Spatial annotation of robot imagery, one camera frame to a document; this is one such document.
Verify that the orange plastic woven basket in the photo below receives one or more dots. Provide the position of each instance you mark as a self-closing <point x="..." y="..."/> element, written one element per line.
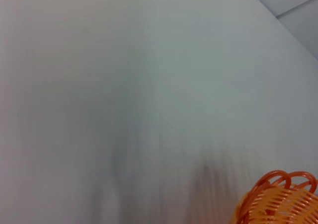
<point x="280" y="204"/>

